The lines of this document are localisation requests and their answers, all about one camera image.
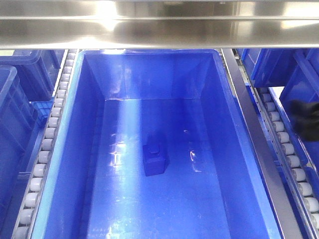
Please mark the steel shelf beam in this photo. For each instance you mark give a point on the steel shelf beam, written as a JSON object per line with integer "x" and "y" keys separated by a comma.
{"x": 45, "y": 24}

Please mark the stacked blue bins right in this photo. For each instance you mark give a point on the stacked blue bins right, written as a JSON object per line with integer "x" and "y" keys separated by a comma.
{"x": 296, "y": 70}

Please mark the large blue target bin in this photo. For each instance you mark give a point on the large blue target bin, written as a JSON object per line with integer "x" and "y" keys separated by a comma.
{"x": 96, "y": 187}

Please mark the blue bin far left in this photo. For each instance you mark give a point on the blue bin far left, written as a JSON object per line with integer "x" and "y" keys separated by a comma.
{"x": 27, "y": 82}

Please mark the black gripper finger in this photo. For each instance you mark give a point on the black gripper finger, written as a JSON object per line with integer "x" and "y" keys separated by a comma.
{"x": 305, "y": 119}

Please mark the white roller track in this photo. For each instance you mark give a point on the white roller track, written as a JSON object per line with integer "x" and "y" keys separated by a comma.
{"x": 27, "y": 214}
{"x": 297, "y": 160}

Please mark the left white roller track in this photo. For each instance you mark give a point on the left white roller track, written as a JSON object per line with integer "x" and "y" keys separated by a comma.
{"x": 27, "y": 214}

